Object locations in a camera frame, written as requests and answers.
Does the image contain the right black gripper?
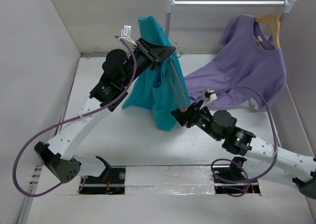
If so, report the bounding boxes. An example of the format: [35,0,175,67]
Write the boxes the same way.
[170,99,222,141]

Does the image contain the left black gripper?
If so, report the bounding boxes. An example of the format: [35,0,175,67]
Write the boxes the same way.
[120,38,175,88]

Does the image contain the grey metal hanger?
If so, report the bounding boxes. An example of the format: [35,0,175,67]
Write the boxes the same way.
[165,40,190,112]

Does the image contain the teal t shirt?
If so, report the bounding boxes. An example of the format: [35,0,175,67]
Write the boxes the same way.
[122,16,192,132]

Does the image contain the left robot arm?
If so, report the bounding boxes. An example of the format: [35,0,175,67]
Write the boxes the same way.
[34,38,176,184]

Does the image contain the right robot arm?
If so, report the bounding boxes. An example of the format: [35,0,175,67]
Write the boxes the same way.
[171,101,316,199]

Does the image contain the purple t shirt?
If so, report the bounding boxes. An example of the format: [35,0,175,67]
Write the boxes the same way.
[185,14,286,110]

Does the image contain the wooden hanger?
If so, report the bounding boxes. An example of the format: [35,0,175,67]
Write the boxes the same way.
[254,14,281,49]

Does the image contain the metal clothes rack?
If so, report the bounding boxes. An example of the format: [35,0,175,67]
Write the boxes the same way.
[165,0,296,102]

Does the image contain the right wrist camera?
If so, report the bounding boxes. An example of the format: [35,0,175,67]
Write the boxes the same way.
[200,89,217,108]

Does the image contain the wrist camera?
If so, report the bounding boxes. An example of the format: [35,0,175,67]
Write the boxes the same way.
[116,25,137,46]
[200,89,217,108]

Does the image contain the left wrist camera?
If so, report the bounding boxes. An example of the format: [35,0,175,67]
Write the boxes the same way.
[116,25,137,46]

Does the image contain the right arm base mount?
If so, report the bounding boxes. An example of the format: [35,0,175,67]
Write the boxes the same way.
[211,156,261,197]

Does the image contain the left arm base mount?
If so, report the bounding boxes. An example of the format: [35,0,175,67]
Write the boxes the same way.
[78,156,126,195]

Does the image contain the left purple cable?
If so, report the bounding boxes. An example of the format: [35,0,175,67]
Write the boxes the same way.
[13,40,138,197]

